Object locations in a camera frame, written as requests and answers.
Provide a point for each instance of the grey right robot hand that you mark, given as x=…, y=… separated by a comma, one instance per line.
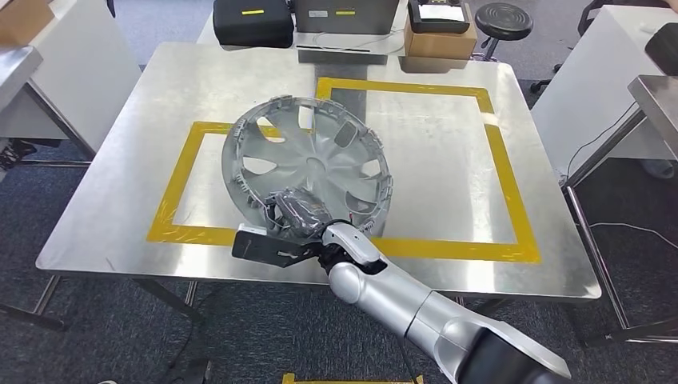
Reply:
x=302, y=214

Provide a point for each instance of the grey plastic wheel hubcap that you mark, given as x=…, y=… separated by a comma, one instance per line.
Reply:
x=318, y=159

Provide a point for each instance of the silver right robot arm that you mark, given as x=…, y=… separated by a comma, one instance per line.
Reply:
x=381, y=297

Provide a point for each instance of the steel workbench table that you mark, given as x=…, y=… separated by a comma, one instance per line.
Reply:
x=106, y=212

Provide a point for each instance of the closed yellow floor tape square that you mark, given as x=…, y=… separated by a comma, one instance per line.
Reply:
x=288, y=379

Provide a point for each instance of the black zip case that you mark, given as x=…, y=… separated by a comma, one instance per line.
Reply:
x=254, y=26

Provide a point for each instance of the grey hard case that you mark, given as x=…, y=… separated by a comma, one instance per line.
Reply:
x=344, y=21

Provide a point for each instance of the brown cardboard box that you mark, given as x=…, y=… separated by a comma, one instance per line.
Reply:
x=21, y=21
x=439, y=45

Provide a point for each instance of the black remote controller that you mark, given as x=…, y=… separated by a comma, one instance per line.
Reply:
x=439, y=26

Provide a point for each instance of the white desk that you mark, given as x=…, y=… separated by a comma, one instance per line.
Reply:
x=598, y=79
x=79, y=69

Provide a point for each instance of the black ridged seat stool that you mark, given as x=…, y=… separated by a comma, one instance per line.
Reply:
x=503, y=21

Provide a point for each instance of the steel side table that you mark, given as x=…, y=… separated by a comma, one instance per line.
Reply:
x=657, y=100
x=16, y=69

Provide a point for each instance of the black chair back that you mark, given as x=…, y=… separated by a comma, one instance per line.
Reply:
x=665, y=50

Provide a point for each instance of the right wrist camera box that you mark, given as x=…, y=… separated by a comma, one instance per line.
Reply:
x=254, y=249

